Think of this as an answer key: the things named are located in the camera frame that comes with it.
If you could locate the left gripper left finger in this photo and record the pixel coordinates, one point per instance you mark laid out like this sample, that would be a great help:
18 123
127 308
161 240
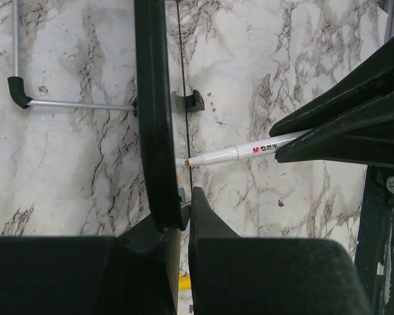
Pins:
134 273

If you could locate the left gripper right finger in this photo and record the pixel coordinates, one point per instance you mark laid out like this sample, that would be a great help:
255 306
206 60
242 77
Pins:
231 274

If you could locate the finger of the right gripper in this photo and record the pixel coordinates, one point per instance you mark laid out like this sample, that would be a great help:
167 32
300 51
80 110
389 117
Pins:
362 135
371 79

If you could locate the yellow marker cap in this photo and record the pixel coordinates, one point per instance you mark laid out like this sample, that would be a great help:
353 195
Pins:
184 283

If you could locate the white marker pen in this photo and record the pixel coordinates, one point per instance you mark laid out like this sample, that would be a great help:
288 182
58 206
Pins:
247 150

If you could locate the black framed whiteboard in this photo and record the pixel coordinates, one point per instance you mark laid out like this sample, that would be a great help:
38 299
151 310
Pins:
154 109

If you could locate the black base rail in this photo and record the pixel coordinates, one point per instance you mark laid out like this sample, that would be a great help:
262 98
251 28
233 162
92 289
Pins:
374 257

